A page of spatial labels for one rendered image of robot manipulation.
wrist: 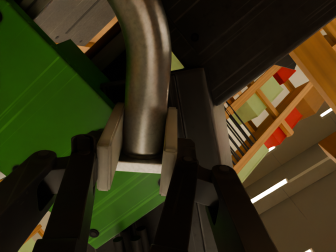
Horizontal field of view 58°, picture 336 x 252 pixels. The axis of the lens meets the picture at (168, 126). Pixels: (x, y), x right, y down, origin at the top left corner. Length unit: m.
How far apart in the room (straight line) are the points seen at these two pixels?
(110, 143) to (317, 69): 0.90
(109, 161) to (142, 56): 0.07
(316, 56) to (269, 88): 2.81
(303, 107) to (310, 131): 5.46
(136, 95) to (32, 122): 0.10
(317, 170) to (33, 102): 7.67
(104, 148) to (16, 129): 0.12
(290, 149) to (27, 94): 9.59
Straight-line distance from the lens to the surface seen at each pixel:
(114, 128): 0.18
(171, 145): 0.17
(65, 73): 0.24
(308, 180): 7.88
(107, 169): 0.17
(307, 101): 4.23
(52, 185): 0.16
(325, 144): 0.80
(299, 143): 9.75
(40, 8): 0.26
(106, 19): 0.92
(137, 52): 0.19
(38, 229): 6.83
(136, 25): 0.19
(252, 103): 3.54
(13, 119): 0.27
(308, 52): 1.01
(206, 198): 0.16
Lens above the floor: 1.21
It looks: 2 degrees up
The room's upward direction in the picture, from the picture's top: 141 degrees clockwise
